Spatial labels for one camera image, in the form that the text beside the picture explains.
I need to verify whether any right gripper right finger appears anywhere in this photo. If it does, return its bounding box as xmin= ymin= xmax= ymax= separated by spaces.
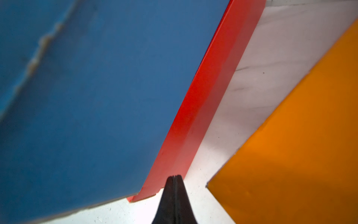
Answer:
xmin=174 ymin=175 xmax=197 ymax=224

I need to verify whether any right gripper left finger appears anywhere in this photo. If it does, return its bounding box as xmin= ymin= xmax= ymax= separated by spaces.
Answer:
xmin=152 ymin=176 xmax=175 ymax=224

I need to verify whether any orange shoebox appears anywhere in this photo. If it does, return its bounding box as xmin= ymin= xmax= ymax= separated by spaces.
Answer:
xmin=207 ymin=22 xmax=358 ymax=224

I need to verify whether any blue shoebox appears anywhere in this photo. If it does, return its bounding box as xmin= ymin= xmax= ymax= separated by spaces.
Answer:
xmin=1 ymin=1 xmax=229 ymax=224

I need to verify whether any red shoebox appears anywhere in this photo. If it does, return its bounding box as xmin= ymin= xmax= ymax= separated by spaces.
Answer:
xmin=128 ymin=0 xmax=266 ymax=203

